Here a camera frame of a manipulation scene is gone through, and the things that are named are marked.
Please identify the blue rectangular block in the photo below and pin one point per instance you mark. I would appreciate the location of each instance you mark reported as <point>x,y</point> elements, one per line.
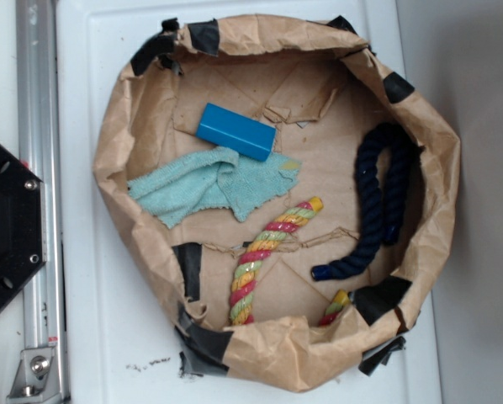
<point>249,137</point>

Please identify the light teal cloth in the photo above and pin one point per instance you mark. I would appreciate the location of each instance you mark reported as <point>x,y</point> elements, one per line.
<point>220,178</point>

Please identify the brown paper bag bin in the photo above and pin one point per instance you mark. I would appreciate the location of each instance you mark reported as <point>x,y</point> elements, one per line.
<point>241,293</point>

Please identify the aluminium extrusion rail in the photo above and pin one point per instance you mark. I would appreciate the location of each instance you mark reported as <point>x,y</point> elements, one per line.
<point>44,294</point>

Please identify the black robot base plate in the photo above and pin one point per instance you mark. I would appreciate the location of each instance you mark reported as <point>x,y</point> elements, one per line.
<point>21,226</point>

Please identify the metal corner bracket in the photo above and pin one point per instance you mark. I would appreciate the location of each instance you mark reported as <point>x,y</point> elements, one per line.
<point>36,379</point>

